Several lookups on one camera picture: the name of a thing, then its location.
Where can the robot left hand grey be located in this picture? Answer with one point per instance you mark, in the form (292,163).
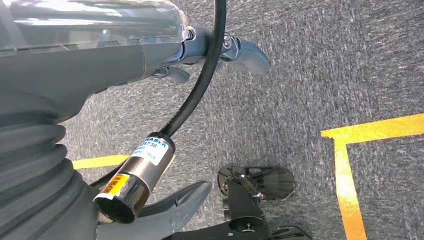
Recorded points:
(82,59)

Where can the yellow floor tape square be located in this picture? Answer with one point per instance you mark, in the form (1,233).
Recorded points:
(344,185)
(99,161)

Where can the robot left arm ribbed sleeve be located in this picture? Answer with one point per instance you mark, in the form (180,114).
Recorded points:
(33,182)

